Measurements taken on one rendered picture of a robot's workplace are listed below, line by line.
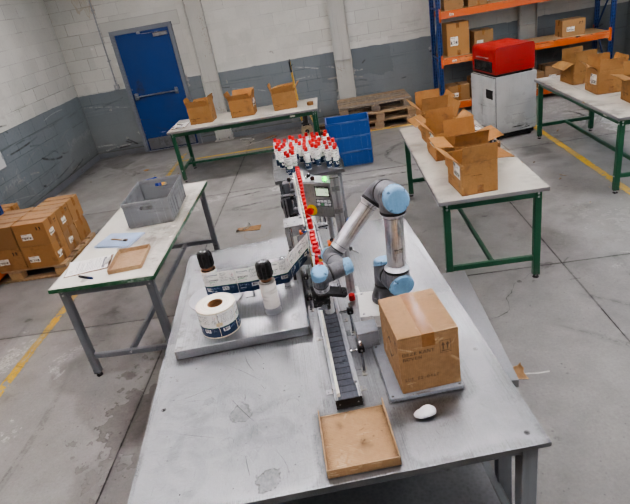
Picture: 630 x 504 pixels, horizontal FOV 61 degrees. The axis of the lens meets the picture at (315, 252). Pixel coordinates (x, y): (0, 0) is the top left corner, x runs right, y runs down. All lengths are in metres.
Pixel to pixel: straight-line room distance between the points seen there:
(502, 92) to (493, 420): 6.12
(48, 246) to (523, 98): 6.17
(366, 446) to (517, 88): 6.45
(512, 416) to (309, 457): 0.76
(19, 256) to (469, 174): 4.65
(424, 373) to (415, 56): 8.45
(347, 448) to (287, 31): 8.64
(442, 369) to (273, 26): 8.46
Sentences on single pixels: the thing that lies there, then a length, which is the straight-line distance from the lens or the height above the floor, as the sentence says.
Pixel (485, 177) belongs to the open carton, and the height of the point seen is 0.90.
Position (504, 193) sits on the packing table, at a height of 0.78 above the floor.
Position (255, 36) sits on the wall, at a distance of 10.10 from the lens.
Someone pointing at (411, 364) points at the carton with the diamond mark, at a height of 0.99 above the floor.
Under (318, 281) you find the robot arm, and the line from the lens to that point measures 2.34.
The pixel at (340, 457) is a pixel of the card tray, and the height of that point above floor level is 0.83.
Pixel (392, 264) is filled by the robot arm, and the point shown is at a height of 1.16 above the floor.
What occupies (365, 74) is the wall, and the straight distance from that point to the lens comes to 10.14.
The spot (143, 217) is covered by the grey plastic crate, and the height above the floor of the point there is 0.88.
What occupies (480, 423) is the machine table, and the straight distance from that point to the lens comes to 2.14.
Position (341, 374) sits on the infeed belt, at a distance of 2.31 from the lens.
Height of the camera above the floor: 2.36
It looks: 27 degrees down
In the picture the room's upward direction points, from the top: 10 degrees counter-clockwise
